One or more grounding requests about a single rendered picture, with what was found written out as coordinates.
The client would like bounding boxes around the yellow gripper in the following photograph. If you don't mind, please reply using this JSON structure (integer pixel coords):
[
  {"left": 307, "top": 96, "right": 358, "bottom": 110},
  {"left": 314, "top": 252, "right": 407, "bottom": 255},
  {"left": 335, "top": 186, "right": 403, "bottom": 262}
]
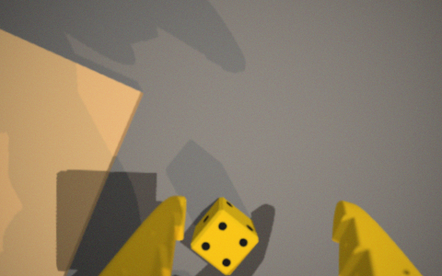
[{"left": 99, "top": 196, "right": 422, "bottom": 276}]

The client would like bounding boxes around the tan mat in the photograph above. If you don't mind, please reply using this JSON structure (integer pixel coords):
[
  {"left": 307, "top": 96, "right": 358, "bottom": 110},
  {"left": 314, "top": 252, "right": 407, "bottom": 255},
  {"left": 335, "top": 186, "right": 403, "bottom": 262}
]
[{"left": 0, "top": 29, "right": 144, "bottom": 276}]

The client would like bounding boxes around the yellow die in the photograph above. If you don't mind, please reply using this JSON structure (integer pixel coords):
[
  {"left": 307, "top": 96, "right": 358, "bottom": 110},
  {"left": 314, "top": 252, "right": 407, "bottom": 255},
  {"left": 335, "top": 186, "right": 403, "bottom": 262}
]
[{"left": 191, "top": 198, "right": 258, "bottom": 275}]

